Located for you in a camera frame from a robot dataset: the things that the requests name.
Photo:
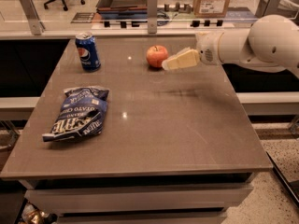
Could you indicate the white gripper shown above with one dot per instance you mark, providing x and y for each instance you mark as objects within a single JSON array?
[{"x": 207, "y": 48}]

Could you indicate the red apple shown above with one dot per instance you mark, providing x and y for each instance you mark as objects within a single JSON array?
[{"x": 156, "y": 55}]

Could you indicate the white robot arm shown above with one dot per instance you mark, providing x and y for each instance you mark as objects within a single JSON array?
[{"x": 270, "y": 45}]

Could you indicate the cardboard box with label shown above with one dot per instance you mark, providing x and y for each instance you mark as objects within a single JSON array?
[{"x": 210, "y": 8}]

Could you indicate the blue Pepsi can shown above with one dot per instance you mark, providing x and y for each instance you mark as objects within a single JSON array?
[{"x": 87, "y": 51}]

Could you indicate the blue potato chips bag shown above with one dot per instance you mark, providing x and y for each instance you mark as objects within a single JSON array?
[{"x": 82, "y": 114}]

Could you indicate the middle metal railing post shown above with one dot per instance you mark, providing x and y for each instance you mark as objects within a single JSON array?
[{"x": 152, "y": 16}]

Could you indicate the metal railing post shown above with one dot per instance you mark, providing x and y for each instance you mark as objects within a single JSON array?
[
  {"x": 35, "y": 24},
  {"x": 266, "y": 13},
  {"x": 152, "y": 16}
]

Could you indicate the right metal railing post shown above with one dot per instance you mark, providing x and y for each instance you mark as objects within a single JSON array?
[{"x": 266, "y": 13}]

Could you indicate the left metal railing post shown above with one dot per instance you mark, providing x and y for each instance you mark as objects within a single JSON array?
[{"x": 35, "y": 24}]

